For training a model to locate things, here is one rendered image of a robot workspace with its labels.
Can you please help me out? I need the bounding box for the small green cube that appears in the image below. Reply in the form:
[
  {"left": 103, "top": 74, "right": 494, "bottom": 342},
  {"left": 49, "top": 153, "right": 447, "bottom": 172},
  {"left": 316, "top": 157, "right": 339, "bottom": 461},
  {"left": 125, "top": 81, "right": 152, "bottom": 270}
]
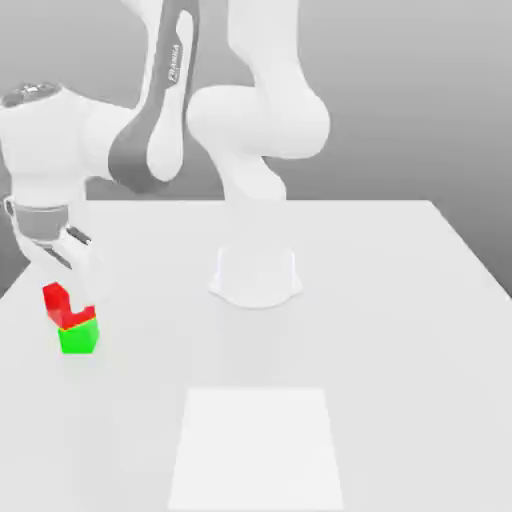
[{"left": 57, "top": 318, "right": 100, "bottom": 356}]

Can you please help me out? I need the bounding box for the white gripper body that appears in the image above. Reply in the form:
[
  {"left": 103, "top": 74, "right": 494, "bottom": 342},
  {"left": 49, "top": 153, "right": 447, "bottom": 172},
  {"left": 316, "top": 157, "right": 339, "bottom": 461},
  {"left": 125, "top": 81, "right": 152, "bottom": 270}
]
[{"left": 20, "top": 234, "right": 112, "bottom": 305}]

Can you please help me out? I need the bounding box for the small red cube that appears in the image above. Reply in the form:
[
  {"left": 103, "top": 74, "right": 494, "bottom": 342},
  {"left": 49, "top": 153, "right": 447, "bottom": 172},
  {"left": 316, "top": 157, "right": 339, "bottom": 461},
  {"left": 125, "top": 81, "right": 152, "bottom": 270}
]
[{"left": 41, "top": 280, "right": 97, "bottom": 332}]

